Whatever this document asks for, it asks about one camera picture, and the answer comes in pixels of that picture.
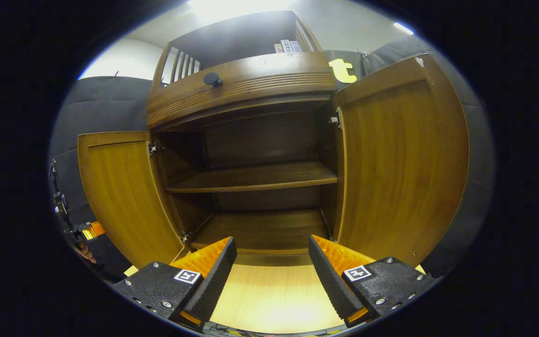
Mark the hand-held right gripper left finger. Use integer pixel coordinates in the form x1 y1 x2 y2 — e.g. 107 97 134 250
113 235 237 330

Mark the row of upright books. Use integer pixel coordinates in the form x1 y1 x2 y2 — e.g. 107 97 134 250
274 39 302 54

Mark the wooden cabinet drawer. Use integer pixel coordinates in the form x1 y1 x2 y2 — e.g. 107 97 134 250
147 51 337 131

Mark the wooden shoe cabinet door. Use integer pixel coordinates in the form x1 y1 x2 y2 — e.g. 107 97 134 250
77 131 186 270
333 53 470 267

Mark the wooden double-door shoe cabinet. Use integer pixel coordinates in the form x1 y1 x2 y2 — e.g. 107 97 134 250
147 10 340 256

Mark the large ceiling light panel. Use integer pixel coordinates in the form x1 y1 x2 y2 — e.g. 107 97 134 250
188 0 293 22

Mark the wooden inner shelf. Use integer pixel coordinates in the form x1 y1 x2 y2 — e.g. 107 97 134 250
166 161 338 194

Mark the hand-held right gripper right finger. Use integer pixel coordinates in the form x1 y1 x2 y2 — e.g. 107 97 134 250
308 235 438 328

